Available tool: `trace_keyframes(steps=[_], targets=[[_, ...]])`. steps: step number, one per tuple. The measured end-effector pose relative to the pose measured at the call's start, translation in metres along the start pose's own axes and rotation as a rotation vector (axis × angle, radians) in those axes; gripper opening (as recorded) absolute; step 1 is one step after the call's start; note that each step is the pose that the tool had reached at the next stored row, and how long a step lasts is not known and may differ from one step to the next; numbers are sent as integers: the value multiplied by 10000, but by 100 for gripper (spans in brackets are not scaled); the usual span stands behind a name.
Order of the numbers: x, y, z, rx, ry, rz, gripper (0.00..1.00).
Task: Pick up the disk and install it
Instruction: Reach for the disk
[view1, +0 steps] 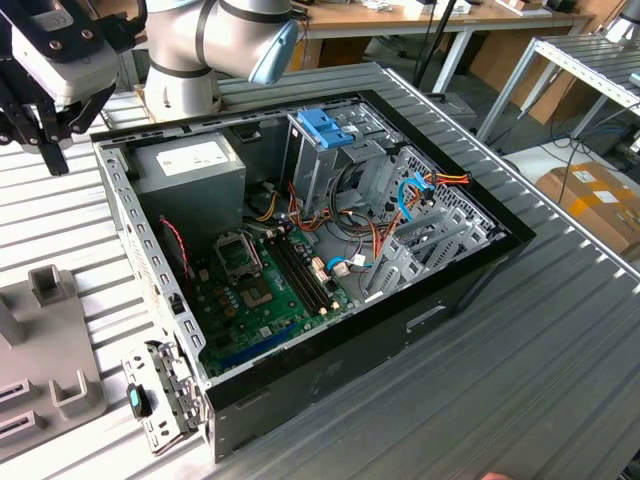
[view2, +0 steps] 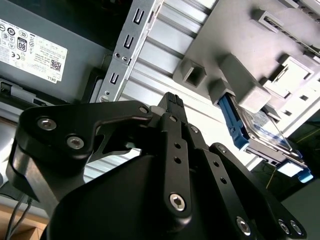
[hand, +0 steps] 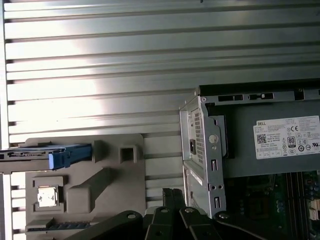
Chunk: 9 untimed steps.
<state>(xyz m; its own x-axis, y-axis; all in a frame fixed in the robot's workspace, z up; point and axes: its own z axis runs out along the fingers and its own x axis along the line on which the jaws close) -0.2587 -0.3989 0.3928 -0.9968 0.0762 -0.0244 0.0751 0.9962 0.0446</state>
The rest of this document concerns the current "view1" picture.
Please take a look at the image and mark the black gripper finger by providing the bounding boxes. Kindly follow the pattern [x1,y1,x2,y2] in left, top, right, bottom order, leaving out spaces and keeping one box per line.
[53,82,117,176]
[0,62,57,176]

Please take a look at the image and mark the blue data wire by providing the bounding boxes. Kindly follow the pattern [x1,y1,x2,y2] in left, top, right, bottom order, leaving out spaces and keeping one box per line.
[397,171,437,225]

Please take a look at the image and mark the orange red yellow power wire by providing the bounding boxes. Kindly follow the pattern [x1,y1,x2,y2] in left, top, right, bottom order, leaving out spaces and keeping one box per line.
[372,169,474,261]

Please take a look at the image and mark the grey metal disk bay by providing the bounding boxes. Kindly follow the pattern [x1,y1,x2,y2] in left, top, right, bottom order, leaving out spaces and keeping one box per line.
[359,199,507,304]

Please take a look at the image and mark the grey power supply unit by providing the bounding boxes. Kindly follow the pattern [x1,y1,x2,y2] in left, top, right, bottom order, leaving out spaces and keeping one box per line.
[130,130,247,247]

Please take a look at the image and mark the CPU socket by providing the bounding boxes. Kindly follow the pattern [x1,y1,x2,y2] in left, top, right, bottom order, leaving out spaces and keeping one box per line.
[213,230,265,279]

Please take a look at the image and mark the blue plastic drive latch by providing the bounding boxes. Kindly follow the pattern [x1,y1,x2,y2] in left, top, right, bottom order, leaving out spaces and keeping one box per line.
[295,108,359,150]

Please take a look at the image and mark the grey metal drive cage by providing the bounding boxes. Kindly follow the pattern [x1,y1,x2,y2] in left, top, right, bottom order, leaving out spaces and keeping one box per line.
[279,97,401,221]

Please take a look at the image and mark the grey parts rack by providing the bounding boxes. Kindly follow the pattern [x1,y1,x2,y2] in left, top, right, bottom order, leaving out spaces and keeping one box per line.
[0,267,109,462]

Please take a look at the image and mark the square chipset chip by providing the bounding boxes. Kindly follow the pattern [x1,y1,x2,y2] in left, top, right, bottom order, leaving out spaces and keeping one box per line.
[238,278,275,310]

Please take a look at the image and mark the brown cardboard box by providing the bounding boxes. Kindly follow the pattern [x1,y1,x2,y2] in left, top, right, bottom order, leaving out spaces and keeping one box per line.
[302,37,374,69]

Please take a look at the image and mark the black RAM slot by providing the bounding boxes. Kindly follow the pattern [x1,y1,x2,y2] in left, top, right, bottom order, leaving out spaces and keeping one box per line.
[263,236,326,317]
[275,233,337,310]

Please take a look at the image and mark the green motherboard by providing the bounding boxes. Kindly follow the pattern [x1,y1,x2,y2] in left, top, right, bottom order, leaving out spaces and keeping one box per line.
[192,227,362,379]

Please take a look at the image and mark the blue expansion slot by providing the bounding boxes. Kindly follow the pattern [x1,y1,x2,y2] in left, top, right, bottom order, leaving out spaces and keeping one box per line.
[219,324,297,369]

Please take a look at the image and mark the black latch with teal tab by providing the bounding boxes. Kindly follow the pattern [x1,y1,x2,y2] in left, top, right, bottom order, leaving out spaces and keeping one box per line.
[125,382,154,419]

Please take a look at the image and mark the black tripod stand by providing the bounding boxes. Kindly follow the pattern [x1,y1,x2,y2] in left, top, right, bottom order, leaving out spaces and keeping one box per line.
[413,0,462,96]

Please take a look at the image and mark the black open PC case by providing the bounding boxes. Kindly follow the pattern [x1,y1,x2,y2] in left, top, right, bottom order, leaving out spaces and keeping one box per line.
[89,88,537,464]

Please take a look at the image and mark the brown cardboard sheets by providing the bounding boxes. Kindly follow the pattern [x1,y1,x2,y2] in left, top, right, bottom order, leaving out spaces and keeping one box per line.
[467,29,601,126]

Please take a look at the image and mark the cardboard box with labels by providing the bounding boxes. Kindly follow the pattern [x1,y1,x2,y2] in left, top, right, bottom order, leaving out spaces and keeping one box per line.
[535,162,640,261]

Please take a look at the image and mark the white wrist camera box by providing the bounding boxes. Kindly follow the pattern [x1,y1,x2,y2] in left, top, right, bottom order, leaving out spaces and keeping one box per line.
[9,14,122,114]

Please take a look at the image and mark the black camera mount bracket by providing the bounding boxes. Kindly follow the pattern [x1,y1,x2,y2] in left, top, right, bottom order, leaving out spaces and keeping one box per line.
[0,0,150,64]

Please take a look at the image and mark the red black fan wire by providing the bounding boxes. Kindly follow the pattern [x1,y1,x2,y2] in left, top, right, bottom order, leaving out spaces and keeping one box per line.
[158,214,196,297]

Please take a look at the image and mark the yellow orange wire bundle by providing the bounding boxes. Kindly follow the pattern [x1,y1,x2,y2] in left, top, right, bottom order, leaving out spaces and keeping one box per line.
[247,182,281,224]

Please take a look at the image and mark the blue wire with white plug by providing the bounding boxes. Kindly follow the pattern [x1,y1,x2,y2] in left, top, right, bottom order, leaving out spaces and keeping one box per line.
[325,254,375,275]

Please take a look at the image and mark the grey metal slot bracket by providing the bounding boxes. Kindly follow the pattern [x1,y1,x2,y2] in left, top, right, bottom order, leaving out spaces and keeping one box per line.
[121,339,211,457]

